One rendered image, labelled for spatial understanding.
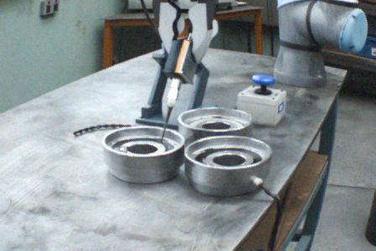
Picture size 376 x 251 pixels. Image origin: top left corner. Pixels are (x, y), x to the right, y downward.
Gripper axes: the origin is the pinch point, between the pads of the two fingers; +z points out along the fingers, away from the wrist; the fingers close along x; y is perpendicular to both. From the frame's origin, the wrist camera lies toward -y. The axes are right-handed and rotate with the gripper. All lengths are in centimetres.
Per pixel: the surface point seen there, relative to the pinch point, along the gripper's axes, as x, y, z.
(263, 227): -8.7, 19.9, 38.2
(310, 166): -11, 56, 38
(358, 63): -15, 335, 55
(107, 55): 140, 180, 41
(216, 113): -2.2, 6.4, 9.9
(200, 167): -8.6, -13.9, 9.3
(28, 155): 18.9, -16.9, 12.9
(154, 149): 0.1, -8.4, 10.6
